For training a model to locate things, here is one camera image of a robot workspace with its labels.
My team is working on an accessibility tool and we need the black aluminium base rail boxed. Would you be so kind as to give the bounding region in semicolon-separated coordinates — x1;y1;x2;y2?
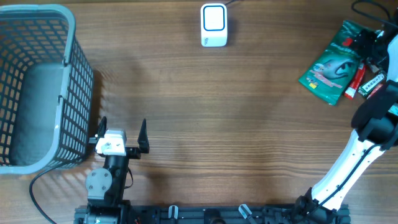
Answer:
73;203;351;224

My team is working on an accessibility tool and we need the red toothpaste tube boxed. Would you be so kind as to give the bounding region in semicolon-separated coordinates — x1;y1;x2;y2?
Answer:
344;60;366;100

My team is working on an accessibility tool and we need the green 3M gloves package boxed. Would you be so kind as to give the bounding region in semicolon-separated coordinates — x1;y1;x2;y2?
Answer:
298;20;369;105

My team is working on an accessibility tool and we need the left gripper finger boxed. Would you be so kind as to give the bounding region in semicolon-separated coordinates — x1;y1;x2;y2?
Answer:
137;119;150;153
95;116;107;139

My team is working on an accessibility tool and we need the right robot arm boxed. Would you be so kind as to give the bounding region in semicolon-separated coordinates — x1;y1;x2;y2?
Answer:
290;14;397;223

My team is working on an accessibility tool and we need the red white small packet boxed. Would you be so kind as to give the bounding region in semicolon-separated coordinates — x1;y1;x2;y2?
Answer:
367;83;383;99

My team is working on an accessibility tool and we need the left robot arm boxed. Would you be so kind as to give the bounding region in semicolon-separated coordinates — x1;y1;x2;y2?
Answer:
74;116;150;224

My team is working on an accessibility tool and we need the grey plastic shopping basket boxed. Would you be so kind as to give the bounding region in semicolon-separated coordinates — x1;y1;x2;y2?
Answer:
1;4;94;175

